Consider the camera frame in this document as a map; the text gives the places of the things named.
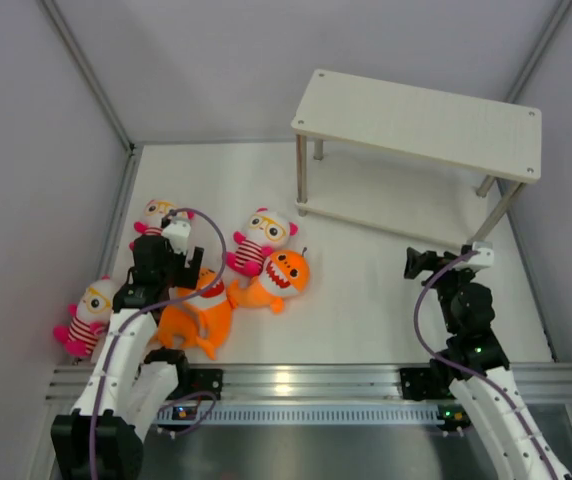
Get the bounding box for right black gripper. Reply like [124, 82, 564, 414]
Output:
[404, 247, 477, 333]

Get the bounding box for orange shark plush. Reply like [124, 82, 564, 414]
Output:
[227, 250, 311, 314]
[151, 280, 233, 361]

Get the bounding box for panda plush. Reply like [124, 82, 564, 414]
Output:
[53, 276, 119, 358]
[133, 199, 178, 236]
[226, 207, 299, 277]

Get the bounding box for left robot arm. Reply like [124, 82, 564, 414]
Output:
[50, 233, 203, 479]

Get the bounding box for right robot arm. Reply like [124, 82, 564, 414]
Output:
[400, 242, 572, 479]

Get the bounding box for white two-tier shelf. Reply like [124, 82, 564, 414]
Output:
[291, 70, 542, 247]

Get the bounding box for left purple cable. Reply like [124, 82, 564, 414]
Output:
[88, 207, 229, 480]

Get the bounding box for purple cable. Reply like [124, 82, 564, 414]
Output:
[88, 207, 229, 480]
[414, 251, 562, 480]

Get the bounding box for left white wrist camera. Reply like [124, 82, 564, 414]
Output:
[161, 210, 191, 254]

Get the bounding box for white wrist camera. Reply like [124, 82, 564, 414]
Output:
[161, 210, 191, 254]
[461, 241, 495, 272]

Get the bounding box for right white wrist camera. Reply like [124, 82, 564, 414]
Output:
[461, 241, 495, 272]

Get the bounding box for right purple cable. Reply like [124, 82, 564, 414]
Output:
[414, 251, 562, 480]

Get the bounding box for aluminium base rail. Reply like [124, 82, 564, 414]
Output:
[45, 363, 572, 401]

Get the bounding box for grey slotted cable duct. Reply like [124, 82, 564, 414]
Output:
[154, 404, 445, 427]

